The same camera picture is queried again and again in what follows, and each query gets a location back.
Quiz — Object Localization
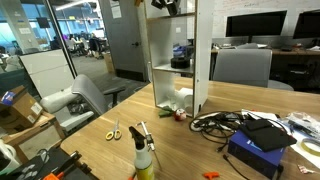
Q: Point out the black seal tape dispenser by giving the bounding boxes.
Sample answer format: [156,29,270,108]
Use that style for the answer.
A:
[165,3,181,17]

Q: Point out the white open shelf unit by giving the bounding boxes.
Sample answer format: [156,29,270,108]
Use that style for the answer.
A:
[143,0,215,119]

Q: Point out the yellow tape roll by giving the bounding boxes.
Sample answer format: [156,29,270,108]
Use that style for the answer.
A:
[299,137,320,158]

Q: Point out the grey door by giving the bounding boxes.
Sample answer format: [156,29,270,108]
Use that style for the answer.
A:
[99,0,150,83]

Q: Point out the black round device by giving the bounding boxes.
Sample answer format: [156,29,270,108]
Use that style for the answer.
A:
[170,55,192,70]

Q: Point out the tall brown cardboard box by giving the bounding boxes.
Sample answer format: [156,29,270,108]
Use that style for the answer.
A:
[102,52,116,75]

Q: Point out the black computer monitor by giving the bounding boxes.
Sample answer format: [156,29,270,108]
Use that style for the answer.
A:
[225,10,288,44]
[292,9,320,40]

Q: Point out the white plastic cup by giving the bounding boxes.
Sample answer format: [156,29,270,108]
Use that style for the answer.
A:
[173,87,195,112]

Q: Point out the red ball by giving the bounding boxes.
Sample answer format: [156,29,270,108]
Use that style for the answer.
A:
[173,108,188,122]

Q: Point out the grey armrest office chair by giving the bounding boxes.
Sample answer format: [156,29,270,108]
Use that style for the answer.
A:
[39,73,127,135]

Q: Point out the white partition panel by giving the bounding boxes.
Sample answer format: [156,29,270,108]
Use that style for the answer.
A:
[18,49,76,100]

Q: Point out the silver digital caliper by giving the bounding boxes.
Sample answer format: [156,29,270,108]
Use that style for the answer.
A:
[135,120,164,171]

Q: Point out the white yellow spray bottle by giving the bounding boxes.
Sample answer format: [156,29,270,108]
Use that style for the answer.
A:
[128,125,156,180]

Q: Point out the black fabric pouch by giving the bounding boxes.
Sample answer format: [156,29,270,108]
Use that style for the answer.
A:
[238,118,298,153]

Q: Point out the wooden side table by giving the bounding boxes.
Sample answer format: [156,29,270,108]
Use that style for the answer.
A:
[0,111,67,165]

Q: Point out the blue cardboard box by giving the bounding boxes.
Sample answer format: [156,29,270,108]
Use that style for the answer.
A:
[227,129,286,180]

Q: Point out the small orange tool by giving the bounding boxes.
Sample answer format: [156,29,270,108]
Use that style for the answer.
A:
[202,170,221,180]

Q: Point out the clear plastic bag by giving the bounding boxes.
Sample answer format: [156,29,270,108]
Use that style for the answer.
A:
[280,111,320,140]

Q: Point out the black orange clamp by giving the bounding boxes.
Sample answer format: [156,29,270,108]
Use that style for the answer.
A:
[42,150,93,180]

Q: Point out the black tool case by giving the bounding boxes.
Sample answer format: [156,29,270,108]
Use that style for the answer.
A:
[0,146,100,180]

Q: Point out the red white wrapper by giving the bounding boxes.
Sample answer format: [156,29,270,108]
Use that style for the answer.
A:
[297,163,316,175]

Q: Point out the large wall whiteboard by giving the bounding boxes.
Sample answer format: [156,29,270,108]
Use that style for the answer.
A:
[213,0,320,39]

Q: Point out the black cable bundle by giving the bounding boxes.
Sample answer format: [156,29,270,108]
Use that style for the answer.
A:
[188,109,248,153]

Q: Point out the yellow handled scissors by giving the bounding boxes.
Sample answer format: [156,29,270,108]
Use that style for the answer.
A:
[105,118,123,141]

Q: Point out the thin black cable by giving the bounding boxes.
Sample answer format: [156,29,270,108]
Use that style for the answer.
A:
[222,153,248,180]

